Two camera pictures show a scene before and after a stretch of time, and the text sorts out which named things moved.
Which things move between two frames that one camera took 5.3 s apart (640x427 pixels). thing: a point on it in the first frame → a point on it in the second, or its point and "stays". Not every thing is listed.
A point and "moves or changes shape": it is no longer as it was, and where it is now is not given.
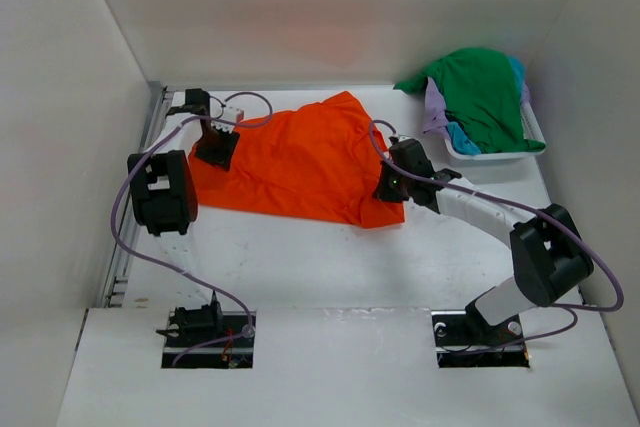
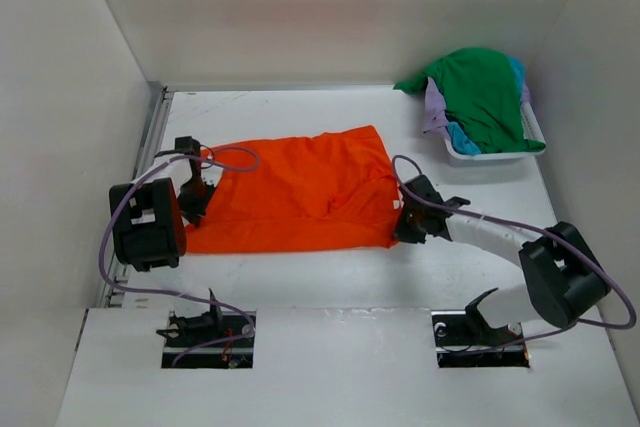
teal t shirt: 459,141 stays
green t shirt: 481,95 stays
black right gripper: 383,191 → 403,233
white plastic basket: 533,133 stays
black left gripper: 221,158 → 194,213
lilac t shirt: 435,119 stays
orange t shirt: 325,161 moves or changes shape
